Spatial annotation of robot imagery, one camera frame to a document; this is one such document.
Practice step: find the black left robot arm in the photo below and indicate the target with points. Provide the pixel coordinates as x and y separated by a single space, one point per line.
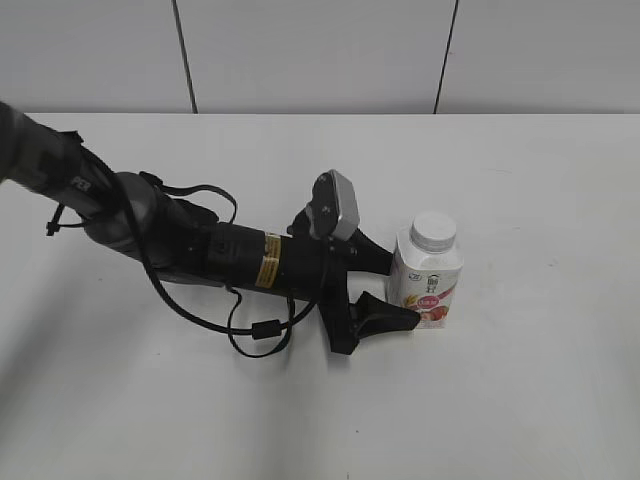
176 241

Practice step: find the white bottle cap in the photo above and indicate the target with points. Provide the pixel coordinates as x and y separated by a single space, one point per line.
433 232

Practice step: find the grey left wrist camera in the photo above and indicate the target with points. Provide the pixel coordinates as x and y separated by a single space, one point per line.
333 210

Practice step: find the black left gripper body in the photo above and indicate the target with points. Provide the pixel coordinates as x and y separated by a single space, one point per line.
320 274

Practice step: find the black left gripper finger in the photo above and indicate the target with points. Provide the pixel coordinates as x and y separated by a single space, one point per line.
371 257
371 316

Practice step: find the white yili changqing bottle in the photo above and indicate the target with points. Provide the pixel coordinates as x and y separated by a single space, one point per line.
422 281

